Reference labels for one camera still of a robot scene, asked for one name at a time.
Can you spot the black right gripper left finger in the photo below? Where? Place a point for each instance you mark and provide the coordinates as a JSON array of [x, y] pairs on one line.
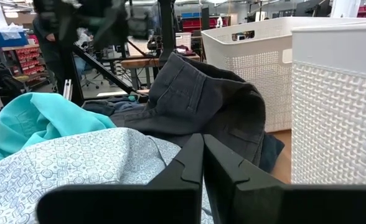
[[183, 193]]

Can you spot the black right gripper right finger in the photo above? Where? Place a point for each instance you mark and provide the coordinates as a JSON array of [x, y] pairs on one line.
[[232, 193]]

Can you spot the navy garment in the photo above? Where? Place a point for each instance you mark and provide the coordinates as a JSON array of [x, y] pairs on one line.
[[271, 152]]

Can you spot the dark grey trousers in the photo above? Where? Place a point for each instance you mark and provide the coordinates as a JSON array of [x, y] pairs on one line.
[[195, 99]]

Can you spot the navy sock with teal patch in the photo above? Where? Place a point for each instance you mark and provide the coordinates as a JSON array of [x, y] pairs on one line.
[[132, 98]]

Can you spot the light patterned shirt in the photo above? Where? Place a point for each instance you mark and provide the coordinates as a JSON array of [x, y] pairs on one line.
[[77, 155]]

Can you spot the black garment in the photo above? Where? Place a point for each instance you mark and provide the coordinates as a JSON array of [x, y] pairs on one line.
[[97, 108]]

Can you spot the turquoise garment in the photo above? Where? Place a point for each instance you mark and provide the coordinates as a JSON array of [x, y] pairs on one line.
[[46, 115]]

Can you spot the white perforated plastic basket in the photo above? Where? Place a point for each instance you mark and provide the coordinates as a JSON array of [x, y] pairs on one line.
[[335, 109], [251, 77]]

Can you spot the wooden workbench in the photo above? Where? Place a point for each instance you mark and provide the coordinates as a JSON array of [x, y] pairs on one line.
[[139, 63]]

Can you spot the person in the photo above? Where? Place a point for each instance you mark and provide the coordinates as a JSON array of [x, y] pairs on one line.
[[50, 46]]

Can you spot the red parts bin shelf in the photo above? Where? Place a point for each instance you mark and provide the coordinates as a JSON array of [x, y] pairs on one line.
[[29, 60]]

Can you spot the blue storage bin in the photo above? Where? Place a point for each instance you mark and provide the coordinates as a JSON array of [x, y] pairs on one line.
[[8, 40]]

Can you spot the black vertical post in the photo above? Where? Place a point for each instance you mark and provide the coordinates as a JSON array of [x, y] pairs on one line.
[[167, 28]]

